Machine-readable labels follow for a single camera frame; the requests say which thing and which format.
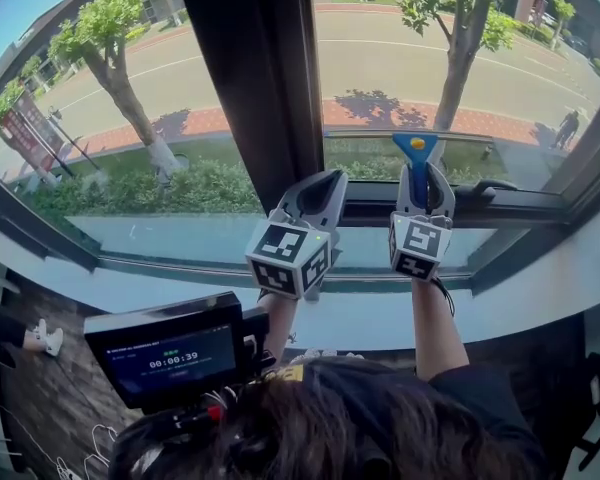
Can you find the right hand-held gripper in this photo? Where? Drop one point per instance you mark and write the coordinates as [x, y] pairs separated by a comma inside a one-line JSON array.
[[420, 245]]

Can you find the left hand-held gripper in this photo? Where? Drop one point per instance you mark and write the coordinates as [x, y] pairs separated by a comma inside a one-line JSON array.
[[275, 258]]

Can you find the blue brass squeegee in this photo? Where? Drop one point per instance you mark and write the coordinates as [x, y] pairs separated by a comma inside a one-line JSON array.
[[417, 168]]

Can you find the casement window glass pane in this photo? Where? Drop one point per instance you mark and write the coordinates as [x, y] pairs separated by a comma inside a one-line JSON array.
[[380, 58]]

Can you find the person's right forearm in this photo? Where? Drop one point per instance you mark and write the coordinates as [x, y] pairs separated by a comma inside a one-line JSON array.
[[437, 333]]

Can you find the person's left forearm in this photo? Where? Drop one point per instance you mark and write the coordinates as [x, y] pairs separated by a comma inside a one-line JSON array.
[[280, 328]]

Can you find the short wide window glass pane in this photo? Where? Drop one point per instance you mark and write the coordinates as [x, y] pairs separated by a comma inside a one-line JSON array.
[[365, 248]]

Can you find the white window sill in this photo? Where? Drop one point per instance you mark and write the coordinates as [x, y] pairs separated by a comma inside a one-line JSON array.
[[360, 318]]

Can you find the street tree with sawn top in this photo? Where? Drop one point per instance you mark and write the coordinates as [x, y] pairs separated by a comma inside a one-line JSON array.
[[457, 68]]

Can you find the person's left patterned shoe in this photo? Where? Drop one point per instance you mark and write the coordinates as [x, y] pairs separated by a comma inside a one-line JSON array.
[[312, 354]]

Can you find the person's patterned shoe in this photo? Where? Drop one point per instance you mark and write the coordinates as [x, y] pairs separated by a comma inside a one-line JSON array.
[[352, 355], [312, 354]]

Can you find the person's right patterned shoe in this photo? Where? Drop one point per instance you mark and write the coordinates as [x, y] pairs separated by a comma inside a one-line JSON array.
[[352, 355]]

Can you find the green hedge bushes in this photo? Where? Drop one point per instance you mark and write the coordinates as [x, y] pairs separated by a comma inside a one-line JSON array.
[[155, 188]]

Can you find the large fixed window glass pane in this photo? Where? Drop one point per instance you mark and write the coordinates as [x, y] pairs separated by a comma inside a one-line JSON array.
[[180, 78]]

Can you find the person's black shirt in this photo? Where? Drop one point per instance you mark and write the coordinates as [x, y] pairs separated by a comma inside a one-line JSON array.
[[380, 393]]

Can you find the black monitor screen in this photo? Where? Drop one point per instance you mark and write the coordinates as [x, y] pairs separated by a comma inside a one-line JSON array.
[[170, 358]]

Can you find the leaning street tree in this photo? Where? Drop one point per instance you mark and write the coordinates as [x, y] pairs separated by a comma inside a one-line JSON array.
[[125, 98]]

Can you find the black street lamp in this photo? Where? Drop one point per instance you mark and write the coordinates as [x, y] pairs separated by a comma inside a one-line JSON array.
[[55, 114]]

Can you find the red notice board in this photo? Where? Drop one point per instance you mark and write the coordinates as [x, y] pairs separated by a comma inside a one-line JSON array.
[[27, 133]]

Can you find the brown brick building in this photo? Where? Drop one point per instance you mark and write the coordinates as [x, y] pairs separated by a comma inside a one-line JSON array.
[[40, 28]]

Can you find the black window frame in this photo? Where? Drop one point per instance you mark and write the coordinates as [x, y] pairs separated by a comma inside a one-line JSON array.
[[250, 78]]

